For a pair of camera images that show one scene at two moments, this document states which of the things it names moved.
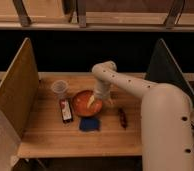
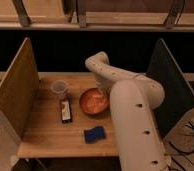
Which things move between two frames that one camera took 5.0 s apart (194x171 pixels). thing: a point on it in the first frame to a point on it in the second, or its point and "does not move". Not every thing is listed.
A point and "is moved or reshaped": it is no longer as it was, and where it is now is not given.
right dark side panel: (165, 68) does not move
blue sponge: (89, 124) to (94, 134)
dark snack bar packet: (66, 110) does not move
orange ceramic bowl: (80, 104) is moved or reshaped
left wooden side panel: (18, 92) does not move
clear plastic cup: (60, 88) does not move
